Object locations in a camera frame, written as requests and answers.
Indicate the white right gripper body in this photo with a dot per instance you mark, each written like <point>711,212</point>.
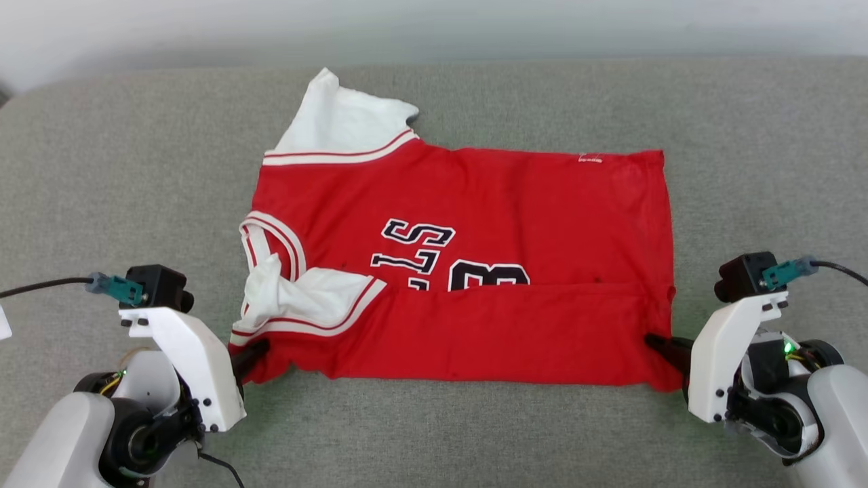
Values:
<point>719,359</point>

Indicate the small white object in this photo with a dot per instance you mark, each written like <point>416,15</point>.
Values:
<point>4,324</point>

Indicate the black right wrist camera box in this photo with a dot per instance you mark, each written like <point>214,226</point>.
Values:
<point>742,274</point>

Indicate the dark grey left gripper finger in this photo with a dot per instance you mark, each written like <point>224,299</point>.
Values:
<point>249,354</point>

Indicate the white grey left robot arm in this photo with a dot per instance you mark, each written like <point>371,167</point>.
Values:
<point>61,440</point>

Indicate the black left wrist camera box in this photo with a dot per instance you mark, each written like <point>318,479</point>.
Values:
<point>159,285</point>

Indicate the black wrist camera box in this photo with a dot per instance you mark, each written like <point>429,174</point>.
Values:
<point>742,274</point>
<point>159,285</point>

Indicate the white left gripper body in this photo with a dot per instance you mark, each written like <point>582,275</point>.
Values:
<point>203,366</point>

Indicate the red white basketball jersey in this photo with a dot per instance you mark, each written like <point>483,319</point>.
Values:
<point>508,203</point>

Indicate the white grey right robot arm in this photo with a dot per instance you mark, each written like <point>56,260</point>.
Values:
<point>841,420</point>

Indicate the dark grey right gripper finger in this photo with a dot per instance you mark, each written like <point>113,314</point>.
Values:
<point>671,351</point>

